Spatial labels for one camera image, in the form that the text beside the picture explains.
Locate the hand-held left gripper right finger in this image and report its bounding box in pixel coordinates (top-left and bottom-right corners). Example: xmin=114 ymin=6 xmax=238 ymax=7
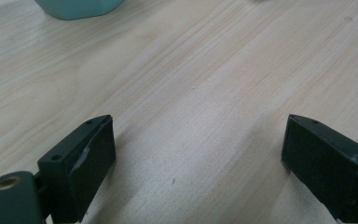
xmin=281 ymin=113 xmax=358 ymax=224

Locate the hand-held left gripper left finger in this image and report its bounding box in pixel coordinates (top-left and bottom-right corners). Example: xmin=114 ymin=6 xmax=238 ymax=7
xmin=37 ymin=114 xmax=117 ymax=224

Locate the teal cup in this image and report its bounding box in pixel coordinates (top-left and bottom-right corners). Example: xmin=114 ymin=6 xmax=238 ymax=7
xmin=34 ymin=0 xmax=126 ymax=21

